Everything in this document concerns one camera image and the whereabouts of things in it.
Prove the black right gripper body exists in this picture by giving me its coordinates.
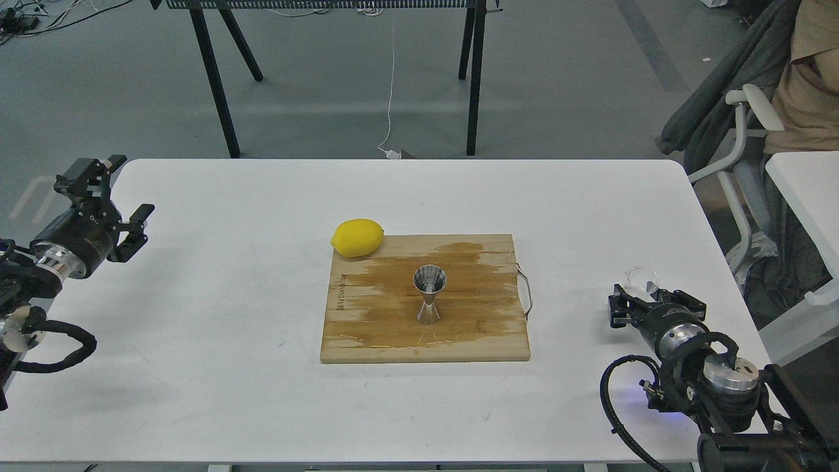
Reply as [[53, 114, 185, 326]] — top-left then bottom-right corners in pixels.
[[633, 298, 709, 358]]

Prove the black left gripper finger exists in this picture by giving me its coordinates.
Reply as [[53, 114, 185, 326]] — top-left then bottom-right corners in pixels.
[[54, 155, 128, 211], [107, 204, 155, 263]]

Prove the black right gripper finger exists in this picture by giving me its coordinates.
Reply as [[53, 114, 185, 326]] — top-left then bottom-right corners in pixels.
[[608, 284, 650, 328], [659, 288, 707, 321]]

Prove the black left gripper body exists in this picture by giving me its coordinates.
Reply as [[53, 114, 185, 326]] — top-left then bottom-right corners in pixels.
[[29, 197, 128, 280]]

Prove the clear glass measuring cup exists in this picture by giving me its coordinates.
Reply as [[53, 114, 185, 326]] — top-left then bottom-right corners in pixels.
[[623, 265, 659, 302]]

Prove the steel double jigger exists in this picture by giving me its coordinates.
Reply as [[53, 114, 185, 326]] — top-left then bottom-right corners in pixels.
[[413, 265, 447, 326]]

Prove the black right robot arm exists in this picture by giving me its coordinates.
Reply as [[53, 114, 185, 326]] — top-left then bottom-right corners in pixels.
[[599, 285, 837, 471]]

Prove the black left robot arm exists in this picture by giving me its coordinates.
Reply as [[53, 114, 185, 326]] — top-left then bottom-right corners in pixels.
[[1, 155, 155, 387]]

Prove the white office chair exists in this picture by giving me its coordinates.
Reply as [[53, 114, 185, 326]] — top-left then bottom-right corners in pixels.
[[688, 84, 784, 284]]

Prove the white side table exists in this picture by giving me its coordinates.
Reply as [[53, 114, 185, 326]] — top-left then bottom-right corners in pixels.
[[759, 151, 838, 365]]

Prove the yellow lemon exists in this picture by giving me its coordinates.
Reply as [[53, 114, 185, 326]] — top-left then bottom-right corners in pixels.
[[330, 218, 384, 259]]

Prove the seated person in tan shirt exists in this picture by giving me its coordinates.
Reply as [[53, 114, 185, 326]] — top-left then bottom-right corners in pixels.
[[764, 1, 838, 153]]

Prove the wooden cutting board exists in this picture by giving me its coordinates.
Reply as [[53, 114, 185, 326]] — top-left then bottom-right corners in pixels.
[[320, 234, 530, 364]]

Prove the dark grey jacket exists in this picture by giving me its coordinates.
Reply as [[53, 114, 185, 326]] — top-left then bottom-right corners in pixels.
[[654, 1, 801, 174]]

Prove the floor cables and power strip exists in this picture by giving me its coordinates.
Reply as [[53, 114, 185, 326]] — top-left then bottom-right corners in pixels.
[[0, 0, 135, 47]]

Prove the black metal frame table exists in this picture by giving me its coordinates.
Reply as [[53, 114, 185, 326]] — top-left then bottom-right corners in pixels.
[[150, 1, 503, 159]]

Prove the white hanging cable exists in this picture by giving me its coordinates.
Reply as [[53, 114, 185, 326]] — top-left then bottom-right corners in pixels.
[[377, 12, 402, 160]]

